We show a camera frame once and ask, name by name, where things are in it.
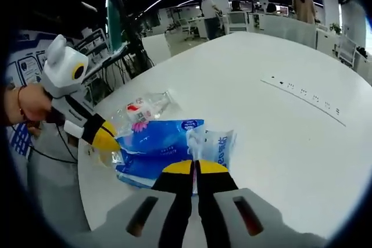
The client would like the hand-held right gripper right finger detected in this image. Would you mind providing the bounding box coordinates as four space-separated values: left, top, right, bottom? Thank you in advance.
194 159 291 248

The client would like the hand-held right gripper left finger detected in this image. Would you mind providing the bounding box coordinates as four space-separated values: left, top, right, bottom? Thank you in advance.
106 159 195 248

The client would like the clear bag with red label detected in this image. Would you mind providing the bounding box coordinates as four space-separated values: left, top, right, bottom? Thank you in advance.
117 91 171 124

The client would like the blue tissue pack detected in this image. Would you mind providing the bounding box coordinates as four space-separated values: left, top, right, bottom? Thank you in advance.
114 118 206 188

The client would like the wet wipes pack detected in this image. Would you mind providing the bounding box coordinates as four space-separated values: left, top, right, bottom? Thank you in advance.
187 128 237 171

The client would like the person's left hand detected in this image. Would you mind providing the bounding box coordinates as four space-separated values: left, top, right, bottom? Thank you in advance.
17 84 66 128

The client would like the grey chair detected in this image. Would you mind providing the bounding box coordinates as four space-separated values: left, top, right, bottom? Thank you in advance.
27 140 90 231

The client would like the white office chair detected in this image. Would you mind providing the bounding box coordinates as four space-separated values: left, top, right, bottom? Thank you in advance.
178 18 199 42
228 11 250 33
338 40 357 63

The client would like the table socket strip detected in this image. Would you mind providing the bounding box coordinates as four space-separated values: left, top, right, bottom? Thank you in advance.
260 75 347 127

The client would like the white desk partition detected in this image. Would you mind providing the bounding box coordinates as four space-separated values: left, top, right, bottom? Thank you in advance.
259 15 318 49

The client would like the wall poster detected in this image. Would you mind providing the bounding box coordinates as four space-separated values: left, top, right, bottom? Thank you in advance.
8 35 49 88

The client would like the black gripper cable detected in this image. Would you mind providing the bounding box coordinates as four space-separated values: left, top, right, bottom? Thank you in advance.
28 121 78 163

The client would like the red string bracelet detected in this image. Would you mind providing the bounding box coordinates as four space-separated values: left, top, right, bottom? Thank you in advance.
16 86 25 115

